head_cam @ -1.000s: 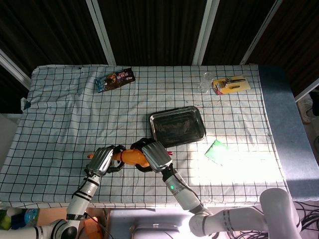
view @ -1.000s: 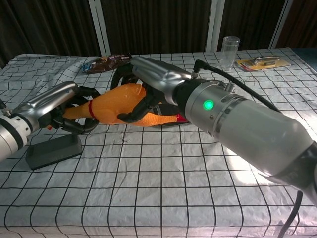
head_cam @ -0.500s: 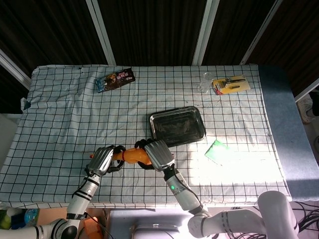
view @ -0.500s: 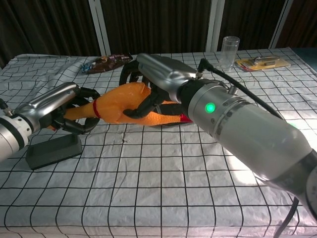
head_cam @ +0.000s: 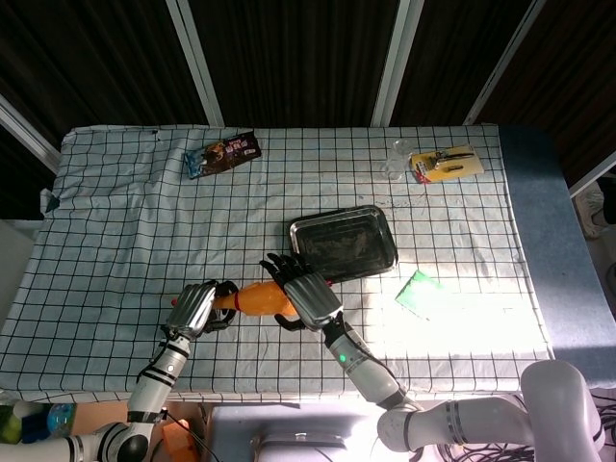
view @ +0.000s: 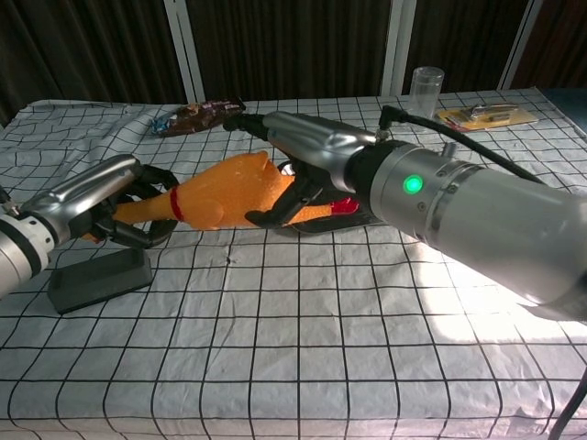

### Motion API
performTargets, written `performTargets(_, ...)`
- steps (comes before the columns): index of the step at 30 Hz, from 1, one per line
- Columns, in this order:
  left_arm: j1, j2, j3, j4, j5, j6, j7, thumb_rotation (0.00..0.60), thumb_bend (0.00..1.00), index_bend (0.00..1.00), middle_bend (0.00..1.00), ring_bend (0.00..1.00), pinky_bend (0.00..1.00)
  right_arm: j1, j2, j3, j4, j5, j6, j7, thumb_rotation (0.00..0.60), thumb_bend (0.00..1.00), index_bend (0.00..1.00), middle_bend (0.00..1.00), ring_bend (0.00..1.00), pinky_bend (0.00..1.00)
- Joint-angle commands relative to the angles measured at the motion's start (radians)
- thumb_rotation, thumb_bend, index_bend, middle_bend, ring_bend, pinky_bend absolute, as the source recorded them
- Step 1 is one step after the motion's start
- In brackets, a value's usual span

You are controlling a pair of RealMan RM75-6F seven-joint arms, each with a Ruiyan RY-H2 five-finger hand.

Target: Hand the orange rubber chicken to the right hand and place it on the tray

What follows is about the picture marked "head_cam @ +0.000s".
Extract yellow rubber chicken toy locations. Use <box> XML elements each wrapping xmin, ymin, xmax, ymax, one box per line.
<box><xmin>171</xmin><ymin>280</ymin><xmax>334</xmax><ymax>321</ymax></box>

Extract yellow blister card with tool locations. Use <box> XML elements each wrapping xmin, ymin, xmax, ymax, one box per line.
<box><xmin>408</xmin><ymin>143</ymin><xmax>484</xmax><ymax>186</ymax></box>

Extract white black checkered tablecloth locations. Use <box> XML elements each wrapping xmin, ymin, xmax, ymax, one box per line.
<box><xmin>0</xmin><ymin>124</ymin><xmax>555</xmax><ymax>406</ymax></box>

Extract white frame post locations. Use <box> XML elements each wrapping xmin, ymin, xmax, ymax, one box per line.
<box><xmin>0</xmin><ymin>92</ymin><xmax>62</xmax><ymax>175</ymax></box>
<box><xmin>165</xmin><ymin>0</ymin><xmax>225</xmax><ymax>128</ymax></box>
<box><xmin>370</xmin><ymin>0</ymin><xmax>425</xmax><ymax>128</ymax></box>
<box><xmin>463</xmin><ymin>0</ymin><xmax>551</xmax><ymax>126</ymax></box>
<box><xmin>569</xmin><ymin>150</ymin><xmax>616</xmax><ymax>199</ymax></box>

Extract white shoe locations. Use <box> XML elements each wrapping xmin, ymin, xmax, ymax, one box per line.
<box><xmin>574</xmin><ymin>182</ymin><xmax>610</xmax><ymax>240</ymax></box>

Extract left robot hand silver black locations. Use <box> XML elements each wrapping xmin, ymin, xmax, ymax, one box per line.
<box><xmin>163</xmin><ymin>279</ymin><xmax>240</xmax><ymax>341</ymax></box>

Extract black metal tray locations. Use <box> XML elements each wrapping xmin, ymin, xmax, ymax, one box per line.
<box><xmin>288</xmin><ymin>203</ymin><xmax>400</xmax><ymax>286</ymax></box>

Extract green packet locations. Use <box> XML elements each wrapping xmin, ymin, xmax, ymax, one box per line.
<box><xmin>394</xmin><ymin>269</ymin><xmax>447</xmax><ymax>321</ymax></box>

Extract clear plastic cup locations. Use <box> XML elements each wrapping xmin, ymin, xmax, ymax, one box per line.
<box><xmin>384</xmin><ymin>138</ymin><xmax>411</xmax><ymax>182</ymax></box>

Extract blue table surface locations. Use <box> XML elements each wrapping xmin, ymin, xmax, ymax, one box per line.
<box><xmin>497</xmin><ymin>125</ymin><xmax>616</xmax><ymax>392</ymax></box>

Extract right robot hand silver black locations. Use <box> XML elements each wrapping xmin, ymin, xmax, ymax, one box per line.
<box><xmin>259</xmin><ymin>251</ymin><xmax>346</xmax><ymax>334</ymax></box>

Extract orange object under table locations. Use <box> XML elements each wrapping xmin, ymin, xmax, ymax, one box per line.
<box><xmin>160</xmin><ymin>418</ymin><xmax>199</xmax><ymax>462</ymax></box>

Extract dark curtain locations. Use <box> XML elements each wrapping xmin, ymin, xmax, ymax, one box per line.
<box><xmin>0</xmin><ymin>0</ymin><xmax>616</xmax><ymax>220</ymax></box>

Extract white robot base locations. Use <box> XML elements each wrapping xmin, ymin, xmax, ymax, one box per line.
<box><xmin>208</xmin><ymin>403</ymin><xmax>387</xmax><ymax>462</ymax></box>

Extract brown snack bag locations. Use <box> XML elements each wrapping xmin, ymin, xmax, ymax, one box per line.
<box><xmin>184</xmin><ymin>133</ymin><xmax>263</xmax><ymax>181</ymax></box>

